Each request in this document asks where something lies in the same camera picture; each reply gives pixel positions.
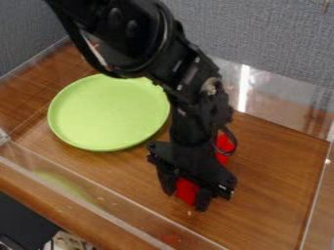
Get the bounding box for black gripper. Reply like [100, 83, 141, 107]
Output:
[146, 141, 238, 212]

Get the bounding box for red star-profile carrot bar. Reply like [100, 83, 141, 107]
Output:
[175, 134, 235, 208]

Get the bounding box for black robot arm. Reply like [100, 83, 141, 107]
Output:
[44, 0, 238, 212]

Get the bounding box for light green round plate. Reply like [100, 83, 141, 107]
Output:
[47, 74, 170, 151]

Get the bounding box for black object under table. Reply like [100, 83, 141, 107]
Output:
[0, 191, 60, 250]

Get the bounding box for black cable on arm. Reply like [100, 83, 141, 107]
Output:
[211, 125, 240, 157]

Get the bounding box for clear acrylic enclosure walls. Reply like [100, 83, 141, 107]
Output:
[0, 41, 334, 250]

